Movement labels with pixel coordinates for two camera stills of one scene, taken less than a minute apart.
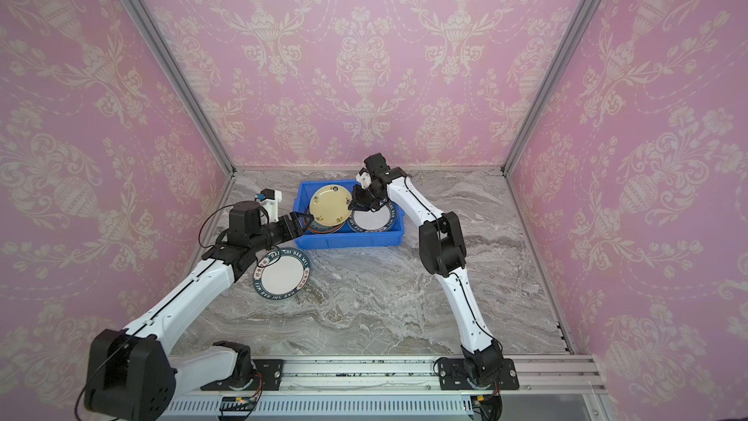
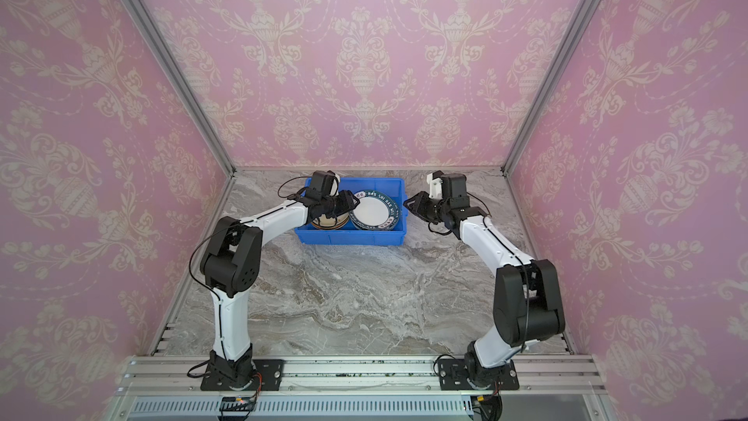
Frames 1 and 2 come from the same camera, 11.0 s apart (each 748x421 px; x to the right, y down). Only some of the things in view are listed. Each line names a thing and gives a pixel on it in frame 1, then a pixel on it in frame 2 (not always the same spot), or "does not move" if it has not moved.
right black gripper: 368,196 -> 430,206
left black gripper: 294,215 -> 347,203
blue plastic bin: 392,236 does not move
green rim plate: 281,274 -> 375,211
